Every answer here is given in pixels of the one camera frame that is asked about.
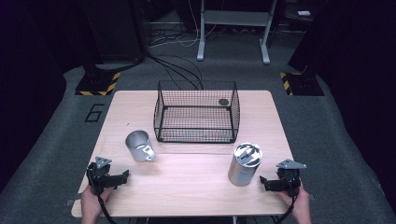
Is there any white metal desk frame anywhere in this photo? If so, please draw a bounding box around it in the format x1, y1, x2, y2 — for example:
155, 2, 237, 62
196, 0, 278, 65

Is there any black stand with striped base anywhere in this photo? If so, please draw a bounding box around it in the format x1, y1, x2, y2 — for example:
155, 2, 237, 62
279, 0, 344, 97
75, 0, 148, 97

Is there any silver metal mug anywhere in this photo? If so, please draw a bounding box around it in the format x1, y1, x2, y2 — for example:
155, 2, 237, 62
124, 130, 157, 162

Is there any steel tumbler with lid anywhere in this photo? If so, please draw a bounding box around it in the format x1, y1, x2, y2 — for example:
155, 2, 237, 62
227, 142, 263, 188

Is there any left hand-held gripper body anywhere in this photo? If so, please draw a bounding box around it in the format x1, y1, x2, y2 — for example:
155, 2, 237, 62
87, 156, 120, 196

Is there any black wire basket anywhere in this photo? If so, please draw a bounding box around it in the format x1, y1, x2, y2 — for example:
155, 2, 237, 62
153, 79, 241, 145

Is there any bundle of floor cables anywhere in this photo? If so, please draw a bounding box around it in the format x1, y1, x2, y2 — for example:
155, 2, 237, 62
146, 18, 219, 91

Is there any person's left hand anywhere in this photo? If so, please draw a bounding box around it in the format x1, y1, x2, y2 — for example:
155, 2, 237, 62
81, 186, 115, 224

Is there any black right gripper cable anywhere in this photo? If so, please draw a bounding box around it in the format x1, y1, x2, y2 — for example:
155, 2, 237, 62
275, 195, 298, 224

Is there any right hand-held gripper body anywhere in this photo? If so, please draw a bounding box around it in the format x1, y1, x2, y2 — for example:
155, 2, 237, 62
276, 159, 307, 198

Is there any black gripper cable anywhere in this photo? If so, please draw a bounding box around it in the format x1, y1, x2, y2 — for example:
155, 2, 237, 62
275, 195, 298, 224
96, 193, 119, 224

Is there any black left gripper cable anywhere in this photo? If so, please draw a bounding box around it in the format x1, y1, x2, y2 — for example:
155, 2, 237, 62
96, 193, 119, 224

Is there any dark curtain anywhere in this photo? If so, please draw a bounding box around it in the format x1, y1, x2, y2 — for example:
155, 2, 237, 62
311, 0, 396, 214
0, 0, 78, 192

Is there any person's right hand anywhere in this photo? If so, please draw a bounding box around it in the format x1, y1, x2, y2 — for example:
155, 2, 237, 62
278, 186, 312, 224

